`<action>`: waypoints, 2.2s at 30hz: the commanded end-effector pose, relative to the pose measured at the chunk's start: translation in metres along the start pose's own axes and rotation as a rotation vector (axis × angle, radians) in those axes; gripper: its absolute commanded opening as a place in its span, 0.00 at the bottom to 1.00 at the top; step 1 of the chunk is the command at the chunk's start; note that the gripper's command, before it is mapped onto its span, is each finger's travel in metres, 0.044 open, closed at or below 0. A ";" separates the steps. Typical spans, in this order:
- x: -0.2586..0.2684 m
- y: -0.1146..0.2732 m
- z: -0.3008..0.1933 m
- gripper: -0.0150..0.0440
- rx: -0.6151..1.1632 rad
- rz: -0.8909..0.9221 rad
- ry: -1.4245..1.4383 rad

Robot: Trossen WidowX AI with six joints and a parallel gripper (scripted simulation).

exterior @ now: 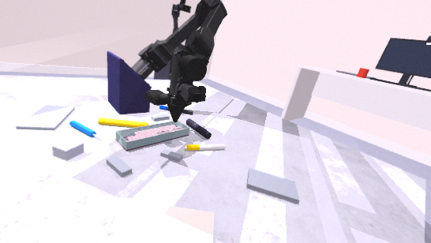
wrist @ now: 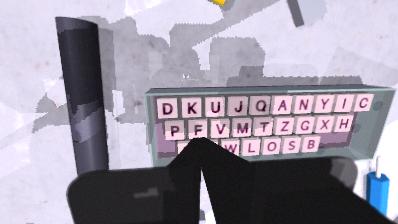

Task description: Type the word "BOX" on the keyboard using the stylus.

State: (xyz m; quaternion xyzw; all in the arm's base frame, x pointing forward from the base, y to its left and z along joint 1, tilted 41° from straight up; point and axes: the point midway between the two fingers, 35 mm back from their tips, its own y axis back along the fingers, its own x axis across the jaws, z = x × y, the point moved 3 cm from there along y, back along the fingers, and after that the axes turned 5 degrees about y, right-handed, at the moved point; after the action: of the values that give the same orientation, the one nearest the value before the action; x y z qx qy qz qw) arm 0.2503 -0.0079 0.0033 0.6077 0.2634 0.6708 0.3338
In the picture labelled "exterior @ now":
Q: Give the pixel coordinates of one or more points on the blue stylus with grey tip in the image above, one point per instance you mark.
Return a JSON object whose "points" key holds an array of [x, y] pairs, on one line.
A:
{"points": [[83, 128]]}

